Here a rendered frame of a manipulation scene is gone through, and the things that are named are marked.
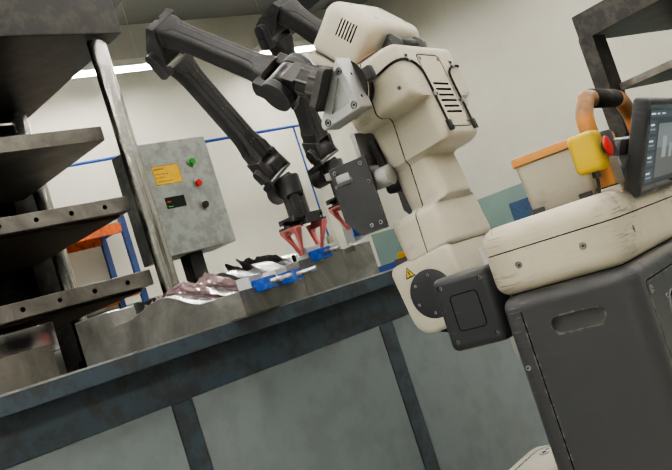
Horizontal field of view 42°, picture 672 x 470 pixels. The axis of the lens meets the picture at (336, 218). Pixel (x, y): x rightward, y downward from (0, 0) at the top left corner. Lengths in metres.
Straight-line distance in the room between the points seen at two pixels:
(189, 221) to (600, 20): 3.80
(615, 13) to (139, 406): 4.82
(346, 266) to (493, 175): 8.37
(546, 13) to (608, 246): 8.38
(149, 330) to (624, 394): 1.06
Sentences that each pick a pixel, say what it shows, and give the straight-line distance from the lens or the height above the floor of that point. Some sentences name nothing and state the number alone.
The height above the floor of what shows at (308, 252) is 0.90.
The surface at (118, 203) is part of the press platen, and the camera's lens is 2.86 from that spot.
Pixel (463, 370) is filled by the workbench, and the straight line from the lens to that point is 2.44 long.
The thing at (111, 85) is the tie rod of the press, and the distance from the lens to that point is 2.92.
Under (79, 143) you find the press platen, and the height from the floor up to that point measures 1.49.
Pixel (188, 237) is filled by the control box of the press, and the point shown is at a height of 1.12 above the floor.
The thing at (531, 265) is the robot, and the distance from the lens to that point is 1.54.
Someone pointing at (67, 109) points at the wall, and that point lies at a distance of 9.52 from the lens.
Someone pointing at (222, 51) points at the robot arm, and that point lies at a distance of 1.92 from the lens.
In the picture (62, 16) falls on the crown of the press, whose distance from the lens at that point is 2.91.
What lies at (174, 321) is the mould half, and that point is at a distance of 2.00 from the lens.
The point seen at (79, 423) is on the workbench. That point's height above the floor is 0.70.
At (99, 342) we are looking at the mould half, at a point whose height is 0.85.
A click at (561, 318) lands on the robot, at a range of 1.55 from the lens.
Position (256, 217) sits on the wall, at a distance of 10.00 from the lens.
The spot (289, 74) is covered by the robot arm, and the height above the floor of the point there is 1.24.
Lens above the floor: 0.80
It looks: 4 degrees up
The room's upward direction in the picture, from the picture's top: 18 degrees counter-clockwise
